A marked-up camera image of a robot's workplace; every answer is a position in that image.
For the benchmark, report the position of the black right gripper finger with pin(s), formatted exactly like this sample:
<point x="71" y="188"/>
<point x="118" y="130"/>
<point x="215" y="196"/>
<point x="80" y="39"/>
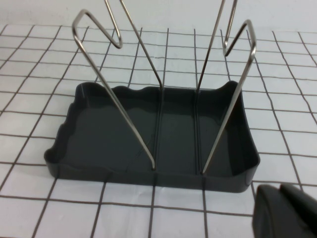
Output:
<point x="284" y="213"/>

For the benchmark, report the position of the white black-grid tablecloth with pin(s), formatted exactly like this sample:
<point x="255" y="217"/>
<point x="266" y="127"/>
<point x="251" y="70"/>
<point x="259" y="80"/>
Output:
<point x="37" y="205"/>

